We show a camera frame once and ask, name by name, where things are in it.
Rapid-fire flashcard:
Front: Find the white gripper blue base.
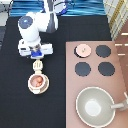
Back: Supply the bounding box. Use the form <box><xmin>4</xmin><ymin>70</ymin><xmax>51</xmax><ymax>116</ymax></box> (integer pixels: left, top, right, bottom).
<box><xmin>18</xmin><ymin>39</ymin><xmax>53</xmax><ymax>59</ymax></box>

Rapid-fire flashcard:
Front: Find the pink small pot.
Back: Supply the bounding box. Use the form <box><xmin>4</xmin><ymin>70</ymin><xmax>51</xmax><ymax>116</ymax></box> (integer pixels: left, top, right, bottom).
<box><xmin>28</xmin><ymin>74</ymin><xmax>46</xmax><ymax>94</ymax></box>

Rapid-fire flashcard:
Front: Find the cream round plate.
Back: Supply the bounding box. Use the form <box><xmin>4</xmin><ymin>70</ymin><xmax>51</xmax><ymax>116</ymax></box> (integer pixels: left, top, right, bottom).
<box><xmin>28</xmin><ymin>74</ymin><xmax>49</xmax><ymax>94</ymax></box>

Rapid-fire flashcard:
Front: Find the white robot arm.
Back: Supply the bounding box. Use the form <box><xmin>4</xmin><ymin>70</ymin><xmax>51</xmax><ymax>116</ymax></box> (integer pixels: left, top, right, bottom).
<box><xmin>18</xmin><ymin>0</ymin><xmax>66</xmax><ymax>59</ymax></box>

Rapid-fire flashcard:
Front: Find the black burner bottom left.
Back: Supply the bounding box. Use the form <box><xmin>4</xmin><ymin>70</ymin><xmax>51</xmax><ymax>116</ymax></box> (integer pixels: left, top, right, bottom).
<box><xmin>75</xmin><ymin>62</ymin><xmax>91</xmax><ymax>77</ymax></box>

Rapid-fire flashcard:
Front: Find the black burner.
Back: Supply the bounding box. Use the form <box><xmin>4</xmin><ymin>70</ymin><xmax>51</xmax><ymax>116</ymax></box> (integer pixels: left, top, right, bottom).
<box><xmin>75</xmin><ymin>62</ymin><xmax>91</xmax><ymax>77</ymax></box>
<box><xmin>96</xmin><ymin>45</ymin><xmax>111</xmax><ymax>58</ymax></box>
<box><xmin>98</xmin><ymin>62</ymin><xmax>115</xmax><ymax>76</ymax></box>

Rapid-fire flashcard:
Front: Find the pink stove top board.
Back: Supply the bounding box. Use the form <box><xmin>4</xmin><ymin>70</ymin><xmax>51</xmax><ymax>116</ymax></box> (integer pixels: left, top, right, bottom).
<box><xmin>66</xmin><ymin>41</ymin><xmax>128</xmax><ymax>128</ymax></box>

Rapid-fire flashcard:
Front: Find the black table mat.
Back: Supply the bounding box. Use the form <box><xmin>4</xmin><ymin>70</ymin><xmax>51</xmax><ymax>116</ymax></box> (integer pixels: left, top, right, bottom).
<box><xmin>0</xmin><ymin>15</ymin><xmax>110</xmax><ymax>128</ymax></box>

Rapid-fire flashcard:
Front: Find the black burner top right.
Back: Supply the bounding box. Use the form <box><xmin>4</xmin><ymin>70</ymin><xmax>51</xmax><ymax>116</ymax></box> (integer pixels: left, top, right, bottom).
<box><xmin>96</xmin><ymin>45</ymin><xmax>111</xmax><ymax>58</ymax></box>

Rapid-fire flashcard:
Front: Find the black burner bottom right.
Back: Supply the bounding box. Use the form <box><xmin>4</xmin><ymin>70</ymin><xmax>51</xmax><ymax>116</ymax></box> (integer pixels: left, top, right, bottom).
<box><xmin>98</xmin><ymin>62</ymin><xmax>115</xmax><ymax>76</ymax></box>

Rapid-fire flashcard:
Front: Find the large grey frying pan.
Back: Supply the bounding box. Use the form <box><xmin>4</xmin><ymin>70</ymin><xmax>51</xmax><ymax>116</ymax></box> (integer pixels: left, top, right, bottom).
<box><xmin>76</xmin><ymin>87</ymin><xmax>128</xmax><ymax>128</ymax></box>

